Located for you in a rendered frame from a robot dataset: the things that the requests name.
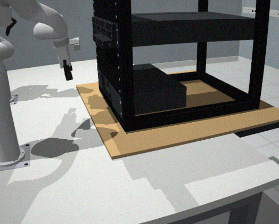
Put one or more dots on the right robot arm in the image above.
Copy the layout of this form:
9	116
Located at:
51	26

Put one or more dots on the tan flat board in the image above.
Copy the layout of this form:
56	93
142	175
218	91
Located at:
120	144

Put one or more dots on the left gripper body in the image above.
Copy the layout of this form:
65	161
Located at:
5	16

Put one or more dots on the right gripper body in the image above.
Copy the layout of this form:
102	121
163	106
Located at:
63	54

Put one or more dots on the black metal rack frame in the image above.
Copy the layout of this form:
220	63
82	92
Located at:
131	89

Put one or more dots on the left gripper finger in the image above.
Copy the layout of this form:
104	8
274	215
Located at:
9	27

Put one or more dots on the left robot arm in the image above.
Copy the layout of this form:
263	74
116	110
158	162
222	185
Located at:
6	51

